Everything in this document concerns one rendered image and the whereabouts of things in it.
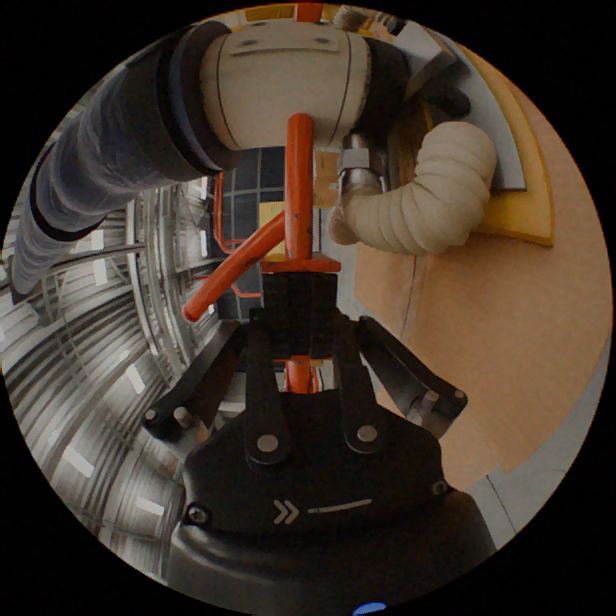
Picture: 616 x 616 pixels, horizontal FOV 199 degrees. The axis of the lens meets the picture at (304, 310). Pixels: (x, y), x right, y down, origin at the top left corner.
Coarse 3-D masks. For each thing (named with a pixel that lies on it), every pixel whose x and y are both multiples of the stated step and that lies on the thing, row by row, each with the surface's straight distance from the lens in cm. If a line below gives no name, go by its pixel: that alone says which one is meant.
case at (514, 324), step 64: (576, 192) 15; (384, 256) 27; (448, 256) 18; (512, 256) 14; (576, 256) 14; (384, 320) 27; (448, 320) 17; (512, 320) 14; (576, 320) 13; (512, 384) 15; (576, 384) 14; (512, 448) 16
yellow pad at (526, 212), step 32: (480, 64) 20; (448, 96) 16; (480, 96) 17; (512, 96) 17; (480, 128) 16; (512, 128) 15; (512, 160) 13; (544, 160) 15; (512, 192) 13; (544, 192) 13; (480, 224) 14; (512, 224) 13; (544, 224) 12
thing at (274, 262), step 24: (264, 264) 12; (288, 264) 12; (312, 264) 12; (336, 264) 13; (264, 288) 12; (288, 288) 12; (312, 288) 12; (336, 288) 12; (264, 312) 12; (288, 312) 12; (312, 312) 12; (288, 336) 13; (312, 336) 13; (288, 360) 15; (312, 360) 16
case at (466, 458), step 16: (384, 400) 58; (464, 416) 35; (448, 432) 38; (464, 432) 36; (448, 448) 40; (464, 448) 37; (480, 448) 35; (448, 464) 41; (464, 464) 38; (480, 464) 36; (496, 464) 34; (448, 480) 43; (464, 480) 40
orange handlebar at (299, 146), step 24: (288, 120) 18; (312, 120) 18; (288, 144) 16; (312, 144) 16; (288, 168) 15; (312, 168) 15; (288, 192) 14; (312, 192) 14; (288, 216) 14; (312, 216) 14; (288, 240) 13; (312, 240) 14; (288, 384) 20; (312, 384) 20
